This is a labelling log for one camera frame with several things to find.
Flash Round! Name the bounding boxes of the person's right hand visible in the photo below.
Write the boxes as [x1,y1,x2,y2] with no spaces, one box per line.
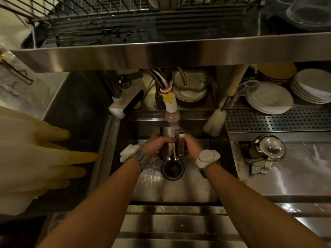
[183,133,205,163]

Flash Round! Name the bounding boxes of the person's left hand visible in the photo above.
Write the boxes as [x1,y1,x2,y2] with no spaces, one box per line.
[139,134,177,163]

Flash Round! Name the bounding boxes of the steel milk pitcher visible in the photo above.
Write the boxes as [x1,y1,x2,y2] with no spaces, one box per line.
[159,126,187,162]

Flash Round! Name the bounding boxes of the person's right forearm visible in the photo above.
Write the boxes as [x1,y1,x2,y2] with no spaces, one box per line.
[204,163,331,248]

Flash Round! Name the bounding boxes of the person's left forearm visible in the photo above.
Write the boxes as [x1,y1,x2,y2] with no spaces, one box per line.
[36,157,143,248]

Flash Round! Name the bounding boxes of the white right wrist tracker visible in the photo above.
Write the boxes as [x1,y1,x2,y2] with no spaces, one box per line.
[195,149,221,170]

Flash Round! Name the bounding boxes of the white wrist tracker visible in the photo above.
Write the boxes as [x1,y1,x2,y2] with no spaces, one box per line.
[195,149,221,170]
[119,144,146,163]

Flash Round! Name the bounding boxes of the white flexible faucet nozzle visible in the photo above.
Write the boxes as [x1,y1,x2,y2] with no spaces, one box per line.
[163,92,181,123]

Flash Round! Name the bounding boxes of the black sink drain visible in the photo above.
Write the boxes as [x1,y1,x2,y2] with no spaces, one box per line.
[161,159,185,181]

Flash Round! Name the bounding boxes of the white left wrist tracker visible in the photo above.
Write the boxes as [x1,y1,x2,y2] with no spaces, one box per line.
[119,144,146,163]

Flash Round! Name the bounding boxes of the steel sink basin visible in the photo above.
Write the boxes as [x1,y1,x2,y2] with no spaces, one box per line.
[111,119,234,205]

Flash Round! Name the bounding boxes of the grey ceramic bowl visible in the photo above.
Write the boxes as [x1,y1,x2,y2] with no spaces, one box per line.
[172,70,208,103]

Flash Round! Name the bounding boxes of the white and black dispenser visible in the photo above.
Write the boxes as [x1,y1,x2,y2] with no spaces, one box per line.
[108,89,145,119]

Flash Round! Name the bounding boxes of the steel faucet pipe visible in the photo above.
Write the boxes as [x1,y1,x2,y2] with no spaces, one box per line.
[143,69,171,108]

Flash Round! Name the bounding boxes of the round metal strainer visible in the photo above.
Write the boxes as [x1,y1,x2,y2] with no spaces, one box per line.
[236,77,260,96]

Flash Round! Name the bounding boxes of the steel pitcher with lid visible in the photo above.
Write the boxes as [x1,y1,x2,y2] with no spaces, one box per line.
[247,134,286,176]

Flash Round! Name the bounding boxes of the stainless steel shelf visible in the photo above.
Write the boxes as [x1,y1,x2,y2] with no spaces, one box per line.
[10,32,331,73]

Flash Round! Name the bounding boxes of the large white plate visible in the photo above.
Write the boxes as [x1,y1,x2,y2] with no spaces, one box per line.
[245,81,294,115]

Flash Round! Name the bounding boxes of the perforated steel drain tray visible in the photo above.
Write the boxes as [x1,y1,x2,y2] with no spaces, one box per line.
[224,107,331,133]

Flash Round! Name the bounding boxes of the stack of yellow plates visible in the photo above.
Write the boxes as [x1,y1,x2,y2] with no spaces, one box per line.
[255,62,298,84]

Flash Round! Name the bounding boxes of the yellow rubber gloves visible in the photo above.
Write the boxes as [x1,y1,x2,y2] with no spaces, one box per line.
[0,106,100,217]

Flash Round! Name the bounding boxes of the stack of white plates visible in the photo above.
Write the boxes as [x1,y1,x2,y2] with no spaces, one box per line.
[290,68,331,105]

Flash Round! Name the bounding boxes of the clear glass bowl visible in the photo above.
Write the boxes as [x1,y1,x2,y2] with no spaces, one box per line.
[285,0,331,27]

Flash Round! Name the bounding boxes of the white handled bottle brush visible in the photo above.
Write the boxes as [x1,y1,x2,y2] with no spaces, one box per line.
[203,64,250,137]

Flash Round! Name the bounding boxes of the wire dish rack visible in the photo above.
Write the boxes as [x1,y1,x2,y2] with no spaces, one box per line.
[0,0,265,48]

